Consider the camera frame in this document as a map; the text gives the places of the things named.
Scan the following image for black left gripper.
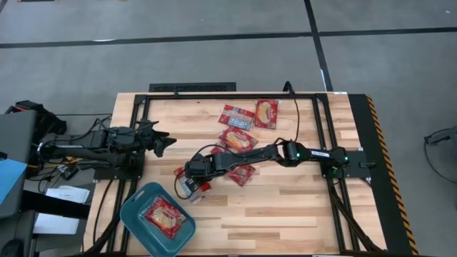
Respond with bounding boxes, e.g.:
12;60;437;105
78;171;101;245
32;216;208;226
134;123;177;158

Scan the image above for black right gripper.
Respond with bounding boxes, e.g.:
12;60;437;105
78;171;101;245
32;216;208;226
184;155;217;191

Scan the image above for black floor vent grille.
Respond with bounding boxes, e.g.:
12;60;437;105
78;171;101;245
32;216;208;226
149;81;237;93

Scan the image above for teal plastic basket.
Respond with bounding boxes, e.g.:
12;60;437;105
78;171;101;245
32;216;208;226
119;181;196;257

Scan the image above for white paper sheet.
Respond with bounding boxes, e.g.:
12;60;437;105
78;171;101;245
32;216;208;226
45;185;91;204
32;213;80;236

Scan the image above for black plastic crate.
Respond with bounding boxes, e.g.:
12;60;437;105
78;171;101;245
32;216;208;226
4;100;68;143

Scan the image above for black desk bar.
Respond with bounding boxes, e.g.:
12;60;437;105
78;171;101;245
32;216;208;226
21;191;91;219

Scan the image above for grey laptop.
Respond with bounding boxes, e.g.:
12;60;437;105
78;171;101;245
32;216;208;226
0;109;39;219

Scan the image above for blue folder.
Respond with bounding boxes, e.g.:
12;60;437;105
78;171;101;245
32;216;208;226
0;158;29;206

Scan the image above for black panel with hazard stripes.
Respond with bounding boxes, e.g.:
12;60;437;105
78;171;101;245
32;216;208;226
348;94;419;256

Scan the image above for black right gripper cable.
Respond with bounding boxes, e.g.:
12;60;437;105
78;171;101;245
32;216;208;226
174;167;196;200

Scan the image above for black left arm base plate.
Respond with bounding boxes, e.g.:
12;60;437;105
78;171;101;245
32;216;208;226
93;151;146;181

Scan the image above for black aluminium table frame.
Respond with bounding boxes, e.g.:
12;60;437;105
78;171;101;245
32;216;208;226
106;91;385;255

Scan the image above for yellow cable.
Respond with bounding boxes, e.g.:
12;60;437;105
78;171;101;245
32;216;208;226
28;156;85;169

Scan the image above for black cable bundle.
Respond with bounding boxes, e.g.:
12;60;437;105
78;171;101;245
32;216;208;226
326;178;383;253
81;178;144;256

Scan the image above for tangled black floor cables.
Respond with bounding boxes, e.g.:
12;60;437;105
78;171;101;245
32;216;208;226
28;114;112;193

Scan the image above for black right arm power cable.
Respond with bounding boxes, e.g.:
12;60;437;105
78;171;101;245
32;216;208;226
273;81;301;146

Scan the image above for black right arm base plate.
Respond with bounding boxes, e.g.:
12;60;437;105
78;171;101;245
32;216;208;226
320;149;372;179

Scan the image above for grey stand with cable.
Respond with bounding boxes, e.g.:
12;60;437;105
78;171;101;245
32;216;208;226
423;125;457;185

